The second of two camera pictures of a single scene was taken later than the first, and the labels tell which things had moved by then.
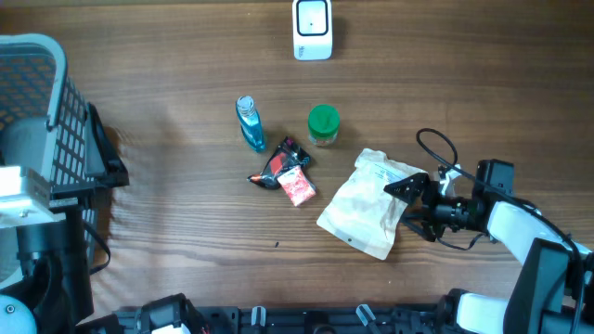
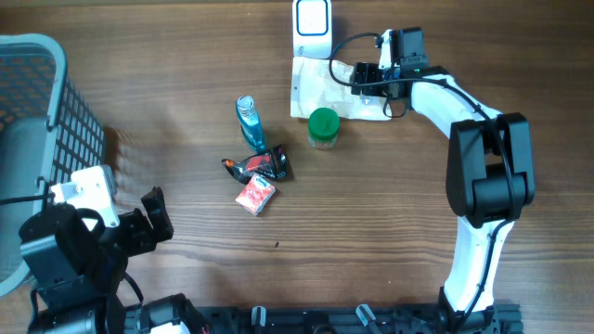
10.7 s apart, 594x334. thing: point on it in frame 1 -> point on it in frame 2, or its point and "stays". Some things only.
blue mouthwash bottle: (251, 122) stays
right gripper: (432, 188) -> (371, 70)
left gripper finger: (103, 165) -> (155, 204)
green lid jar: (323, 124) stays
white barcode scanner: (313, 30) stays
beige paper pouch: (362, 212) -> (312, 87)
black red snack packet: (288, 157) -> (271, 163)
